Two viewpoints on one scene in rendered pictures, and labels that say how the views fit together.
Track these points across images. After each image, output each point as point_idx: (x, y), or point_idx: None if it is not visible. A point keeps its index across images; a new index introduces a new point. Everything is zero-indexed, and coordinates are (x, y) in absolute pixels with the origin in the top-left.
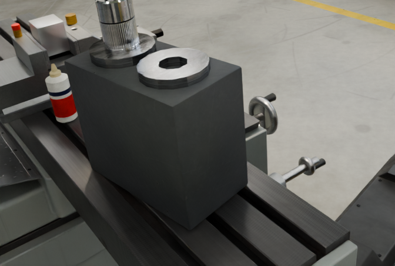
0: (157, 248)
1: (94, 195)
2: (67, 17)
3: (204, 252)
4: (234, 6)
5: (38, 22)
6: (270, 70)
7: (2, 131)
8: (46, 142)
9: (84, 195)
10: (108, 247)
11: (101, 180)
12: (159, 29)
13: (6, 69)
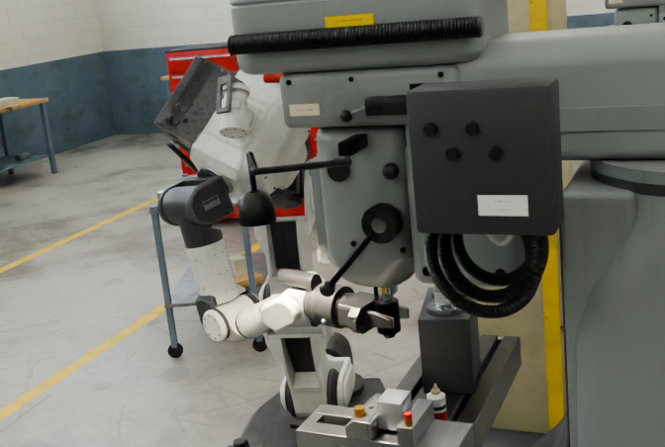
0: (498, 356)
1: (490, 383)
2: (364, 407)
3: (486, 348)
4: None
5: (398, 398)
6: None
7: None
8: (472, 421)
9: (494, 386)
10: (501, 401)
11: (478, 387)
12: (293, 420)
13: (439, 437)
